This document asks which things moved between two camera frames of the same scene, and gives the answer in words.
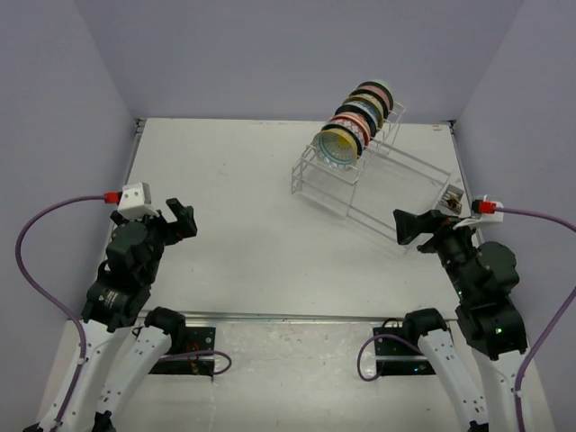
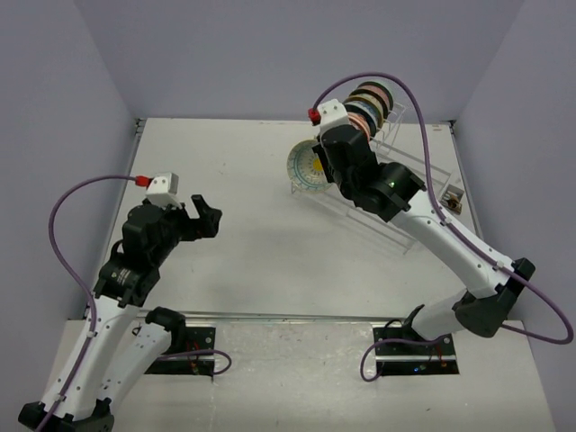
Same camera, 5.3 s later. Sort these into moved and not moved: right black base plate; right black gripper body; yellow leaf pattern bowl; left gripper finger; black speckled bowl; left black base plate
Moved: left gripper finger; right black gripper body
Not moved: black speckled bowl; yellow leaf pattern bowl; right black base plate; left black base plate
